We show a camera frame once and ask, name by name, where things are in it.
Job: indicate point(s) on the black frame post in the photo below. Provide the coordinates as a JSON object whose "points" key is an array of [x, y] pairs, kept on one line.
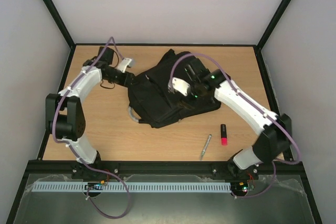
{"points": [[272, 24], [59, 22]]}

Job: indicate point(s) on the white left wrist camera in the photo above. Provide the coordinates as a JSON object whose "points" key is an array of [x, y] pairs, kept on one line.
{"points": [[124, 64]]}

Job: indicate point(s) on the black right frame post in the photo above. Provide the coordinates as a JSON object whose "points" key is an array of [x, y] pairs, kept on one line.
{"points": [[272, 24]]}

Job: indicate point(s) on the pink highlighter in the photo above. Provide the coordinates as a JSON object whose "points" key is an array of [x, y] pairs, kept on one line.
{"points": [[223, 134]]}

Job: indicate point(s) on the silver marker pen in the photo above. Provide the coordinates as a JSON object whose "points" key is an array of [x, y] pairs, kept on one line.
{"points": [[205, 147]]}

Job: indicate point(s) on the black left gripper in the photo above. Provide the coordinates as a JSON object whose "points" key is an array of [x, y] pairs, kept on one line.
{"points": [[128, 80]]}

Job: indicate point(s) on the black student bag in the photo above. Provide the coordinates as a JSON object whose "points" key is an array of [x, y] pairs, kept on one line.
{"points": [[151, 102]]}

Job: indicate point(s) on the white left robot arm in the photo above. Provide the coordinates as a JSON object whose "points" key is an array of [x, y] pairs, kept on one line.
{"points": [[65, 119]]}

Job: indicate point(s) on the light blue cable duct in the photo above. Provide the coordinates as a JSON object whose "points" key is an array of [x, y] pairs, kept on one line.
{"points": [[133, 187]]}

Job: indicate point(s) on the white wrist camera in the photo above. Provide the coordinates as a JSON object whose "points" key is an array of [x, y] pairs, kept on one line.
{"points": [[179, 85], [124, 64]]}

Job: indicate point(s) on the black left frame post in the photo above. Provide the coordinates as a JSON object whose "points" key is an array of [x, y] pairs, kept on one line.
{"points": [[59, 22]]}

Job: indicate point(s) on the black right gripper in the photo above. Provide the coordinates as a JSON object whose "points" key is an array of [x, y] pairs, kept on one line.
{"points": [[191, 74]]}

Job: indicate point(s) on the black front mounting rail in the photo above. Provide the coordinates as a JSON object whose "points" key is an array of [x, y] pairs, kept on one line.
{"points": [[214, 170]]}

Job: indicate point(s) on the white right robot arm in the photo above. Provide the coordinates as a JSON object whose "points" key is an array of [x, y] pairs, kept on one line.
{"points": [[273, 130]]}

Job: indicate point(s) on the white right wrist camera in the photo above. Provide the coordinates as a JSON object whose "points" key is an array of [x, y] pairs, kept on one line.
{"points": [[179, 85]]}

